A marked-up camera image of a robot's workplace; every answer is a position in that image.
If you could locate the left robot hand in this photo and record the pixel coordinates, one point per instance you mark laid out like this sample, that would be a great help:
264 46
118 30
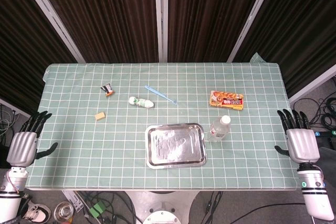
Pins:
22 146

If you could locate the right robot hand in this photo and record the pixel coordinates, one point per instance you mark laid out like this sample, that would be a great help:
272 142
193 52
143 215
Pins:
302 145

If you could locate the small white green tube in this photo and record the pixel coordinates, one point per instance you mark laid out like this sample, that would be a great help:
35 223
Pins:
141 102

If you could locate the blue toothbrush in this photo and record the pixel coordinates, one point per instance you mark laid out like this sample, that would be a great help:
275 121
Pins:
160 94

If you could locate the small yellow sponge block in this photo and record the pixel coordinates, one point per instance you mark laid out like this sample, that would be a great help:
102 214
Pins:
100 115

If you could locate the black orange snack packet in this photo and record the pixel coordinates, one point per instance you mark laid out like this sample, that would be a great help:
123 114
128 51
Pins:
108 90

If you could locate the silver metal tray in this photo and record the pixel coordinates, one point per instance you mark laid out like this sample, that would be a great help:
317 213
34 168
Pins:
176 145

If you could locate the green connector block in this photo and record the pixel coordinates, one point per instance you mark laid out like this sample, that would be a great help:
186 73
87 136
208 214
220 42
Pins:
96 208

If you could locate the transparent plastic bottle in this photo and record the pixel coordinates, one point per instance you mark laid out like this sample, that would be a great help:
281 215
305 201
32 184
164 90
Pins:
220 129

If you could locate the round metal bowl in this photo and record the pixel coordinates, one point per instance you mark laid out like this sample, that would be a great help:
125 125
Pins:
63 211

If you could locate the green checkered tablecloth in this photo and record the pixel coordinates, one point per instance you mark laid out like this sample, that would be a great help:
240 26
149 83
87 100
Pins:
168 127

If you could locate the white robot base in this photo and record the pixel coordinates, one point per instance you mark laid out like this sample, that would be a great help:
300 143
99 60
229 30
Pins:
160 208

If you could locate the orange curry box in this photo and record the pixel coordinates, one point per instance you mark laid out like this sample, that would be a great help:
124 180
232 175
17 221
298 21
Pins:
226 100

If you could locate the white sneaker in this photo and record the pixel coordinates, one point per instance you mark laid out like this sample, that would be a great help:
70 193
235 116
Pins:
36 212

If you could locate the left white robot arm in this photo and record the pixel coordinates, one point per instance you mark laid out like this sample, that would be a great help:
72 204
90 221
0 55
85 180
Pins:
11 192

